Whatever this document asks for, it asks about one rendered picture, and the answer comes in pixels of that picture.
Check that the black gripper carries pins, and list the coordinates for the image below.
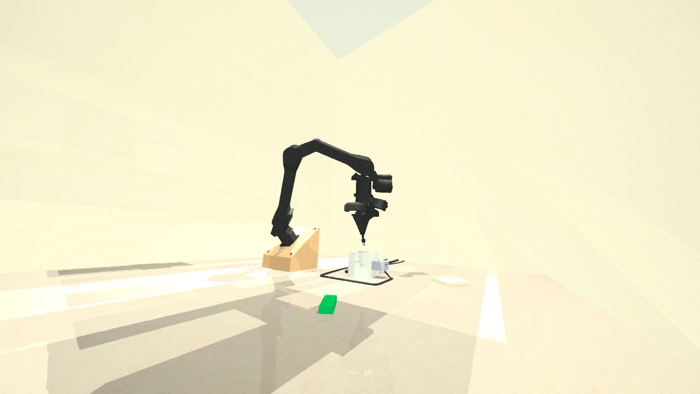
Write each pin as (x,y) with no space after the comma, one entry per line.
(363,214)

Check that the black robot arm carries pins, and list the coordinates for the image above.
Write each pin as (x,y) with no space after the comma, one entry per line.
(292,157)

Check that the green rectangular block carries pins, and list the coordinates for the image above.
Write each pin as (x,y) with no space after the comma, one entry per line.
(328,304)

